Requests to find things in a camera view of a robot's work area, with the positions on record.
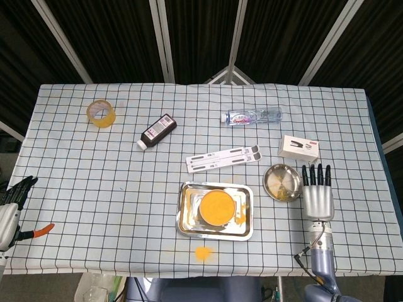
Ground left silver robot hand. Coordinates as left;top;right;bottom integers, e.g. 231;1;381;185
0;175;56;252

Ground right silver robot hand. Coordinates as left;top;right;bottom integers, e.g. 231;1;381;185
301;163;335;223

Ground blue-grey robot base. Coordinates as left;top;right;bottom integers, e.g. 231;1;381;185
125;276;264;302

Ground beige bowl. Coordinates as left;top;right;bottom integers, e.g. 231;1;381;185
198;189;237;226

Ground orange powder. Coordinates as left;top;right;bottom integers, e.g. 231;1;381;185
193;245;216;262

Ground round steel plate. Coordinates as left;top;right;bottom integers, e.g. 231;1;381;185
263;163;304;202

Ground white stapler box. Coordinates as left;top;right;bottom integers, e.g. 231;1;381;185
277;135;321;164

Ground checkered tablecloth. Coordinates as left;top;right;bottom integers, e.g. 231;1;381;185
2;82;403;279

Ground white folding laptop stand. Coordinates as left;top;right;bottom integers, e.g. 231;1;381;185
184;144;263;174

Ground clear plastic bag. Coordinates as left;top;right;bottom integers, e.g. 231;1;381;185
74;272;127;302

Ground large rectangular steel tray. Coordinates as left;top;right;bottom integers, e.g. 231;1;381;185
174;181;254;242

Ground clear plastic water bottle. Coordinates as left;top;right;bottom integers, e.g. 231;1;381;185
220;107;283;126

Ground small rectangular steel tray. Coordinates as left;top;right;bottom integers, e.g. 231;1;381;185
182;187;247;234

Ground yellow tape roll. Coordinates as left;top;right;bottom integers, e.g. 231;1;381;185
86;99;116;128

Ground brown bottle white cap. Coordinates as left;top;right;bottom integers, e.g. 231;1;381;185
136;113;178;151

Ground black folding screen white frames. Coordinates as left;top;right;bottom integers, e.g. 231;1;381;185
0;0;403;155

